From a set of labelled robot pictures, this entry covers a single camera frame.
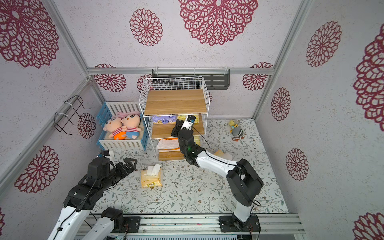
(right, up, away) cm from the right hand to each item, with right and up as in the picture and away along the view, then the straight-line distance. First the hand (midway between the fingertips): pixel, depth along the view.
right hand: (182, 120), depth 83 cm
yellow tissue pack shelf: (+1, +1, -1) cm, 2 cm away
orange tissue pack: (-16, -32, +1) cm, 36 cm away
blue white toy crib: (-48, +10, +26) cm, 56 cm away
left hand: (-24, -23, -10) cm, 34 cm away
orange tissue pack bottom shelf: (-8, -14, +13) cm, 21 cm away
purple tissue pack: (-10, 0, -1) cm, 10 cm away
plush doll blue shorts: (-35, 0, +15) cm, 38 cm away
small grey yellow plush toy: (+38, -6, +24) cm, 45 cm away
